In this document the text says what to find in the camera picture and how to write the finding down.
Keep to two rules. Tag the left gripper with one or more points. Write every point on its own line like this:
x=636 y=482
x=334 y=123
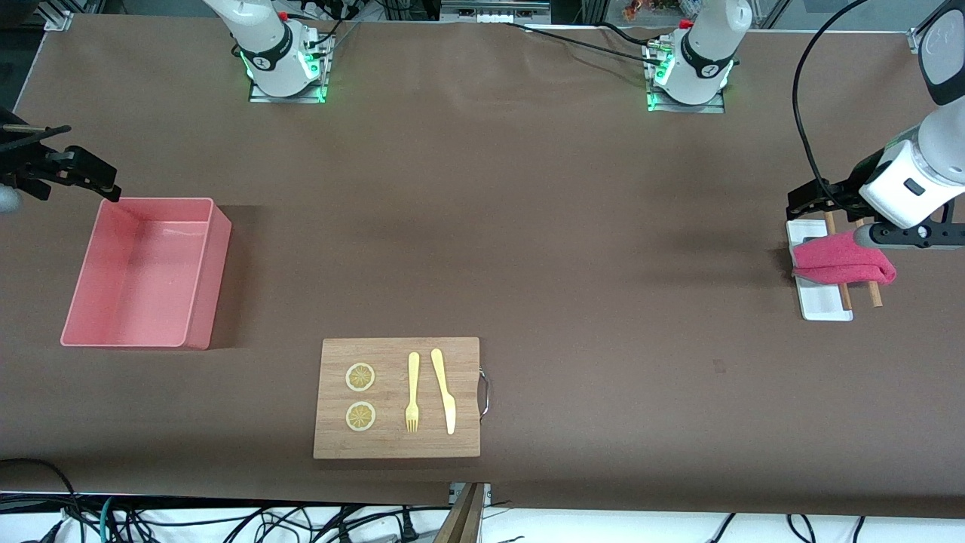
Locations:
x=854 y=183

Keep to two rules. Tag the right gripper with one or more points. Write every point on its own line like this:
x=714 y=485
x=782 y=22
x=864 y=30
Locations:
x=24 y=162

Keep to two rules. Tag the pink cloth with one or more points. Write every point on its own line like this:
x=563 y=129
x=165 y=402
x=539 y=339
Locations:
x=837 y=260

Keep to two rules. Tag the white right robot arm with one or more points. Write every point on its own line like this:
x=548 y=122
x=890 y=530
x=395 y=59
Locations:
x=268 y=45

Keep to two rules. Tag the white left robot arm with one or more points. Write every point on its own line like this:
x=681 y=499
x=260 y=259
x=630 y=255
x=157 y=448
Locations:
x=709 y=45

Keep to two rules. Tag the white tray rack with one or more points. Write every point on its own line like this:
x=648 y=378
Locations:
x=822 y=303

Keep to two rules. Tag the pink plastic bin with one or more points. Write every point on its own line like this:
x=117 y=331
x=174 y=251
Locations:
x=136 y=271

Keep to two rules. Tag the orange small figure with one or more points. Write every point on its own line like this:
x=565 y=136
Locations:
x=635 y=9

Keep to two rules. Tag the lemon slice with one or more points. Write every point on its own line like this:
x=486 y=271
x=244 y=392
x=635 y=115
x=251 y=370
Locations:
x=360 y=416
x=360 y=377

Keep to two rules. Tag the grey power strip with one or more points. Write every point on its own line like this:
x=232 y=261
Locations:
x=490 y=13

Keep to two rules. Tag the yellow plastic fork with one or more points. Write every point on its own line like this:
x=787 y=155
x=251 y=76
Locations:
x=413 y=369

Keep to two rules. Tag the yellow plastic knife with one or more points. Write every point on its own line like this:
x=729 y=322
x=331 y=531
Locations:
x=449 y=411

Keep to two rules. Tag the wooden cutting board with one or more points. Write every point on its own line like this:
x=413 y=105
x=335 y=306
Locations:
x=392 y=445

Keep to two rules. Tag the brown wooden plank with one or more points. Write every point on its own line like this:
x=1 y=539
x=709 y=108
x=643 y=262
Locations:
x=461 y=520

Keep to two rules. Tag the black power plug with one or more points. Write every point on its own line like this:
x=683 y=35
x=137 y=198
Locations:
x=407 y=528

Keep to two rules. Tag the aluminium corner bracket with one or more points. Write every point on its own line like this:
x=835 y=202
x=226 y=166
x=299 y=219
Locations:
x=59 y=21
x=916 y=39

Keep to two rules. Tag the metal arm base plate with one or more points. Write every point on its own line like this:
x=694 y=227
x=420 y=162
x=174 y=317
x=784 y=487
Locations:
x=709 y=108
x=301 y=98

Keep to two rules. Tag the metal table bracket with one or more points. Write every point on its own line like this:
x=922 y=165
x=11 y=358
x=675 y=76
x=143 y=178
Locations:
x=486 y=494

